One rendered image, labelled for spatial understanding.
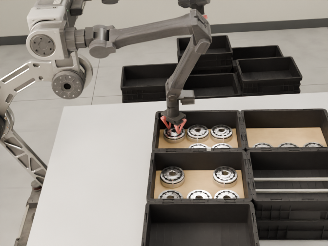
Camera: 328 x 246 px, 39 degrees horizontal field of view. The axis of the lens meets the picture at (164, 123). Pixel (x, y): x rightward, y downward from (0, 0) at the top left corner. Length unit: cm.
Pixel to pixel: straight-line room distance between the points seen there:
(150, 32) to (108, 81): 269
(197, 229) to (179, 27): 75
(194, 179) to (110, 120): 78
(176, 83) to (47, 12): 58
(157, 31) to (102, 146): 91
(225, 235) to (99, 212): 59
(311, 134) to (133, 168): 86
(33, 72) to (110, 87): 209
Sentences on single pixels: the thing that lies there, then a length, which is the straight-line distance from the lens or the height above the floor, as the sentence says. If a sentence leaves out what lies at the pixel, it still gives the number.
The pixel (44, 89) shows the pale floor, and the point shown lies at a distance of 442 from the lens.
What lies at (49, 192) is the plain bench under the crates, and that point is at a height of 70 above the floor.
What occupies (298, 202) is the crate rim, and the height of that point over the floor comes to 92.
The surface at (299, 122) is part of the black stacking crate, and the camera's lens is 232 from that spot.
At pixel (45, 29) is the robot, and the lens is 175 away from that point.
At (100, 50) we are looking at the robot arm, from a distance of 175.
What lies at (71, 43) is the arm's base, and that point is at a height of 145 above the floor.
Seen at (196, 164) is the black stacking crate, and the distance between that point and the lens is 203.
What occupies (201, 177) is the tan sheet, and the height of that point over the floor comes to 83.
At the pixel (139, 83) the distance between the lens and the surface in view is 333.
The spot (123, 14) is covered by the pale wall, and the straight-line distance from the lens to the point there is 504.
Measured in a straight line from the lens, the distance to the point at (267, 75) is 340.
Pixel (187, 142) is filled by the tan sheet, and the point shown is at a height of 83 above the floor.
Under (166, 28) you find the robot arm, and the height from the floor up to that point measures 149.
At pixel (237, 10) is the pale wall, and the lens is 509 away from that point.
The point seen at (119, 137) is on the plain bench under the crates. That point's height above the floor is 70.
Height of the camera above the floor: 219
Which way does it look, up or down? 36 degrees down
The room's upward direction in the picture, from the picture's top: 4 degrees counter-clockwise
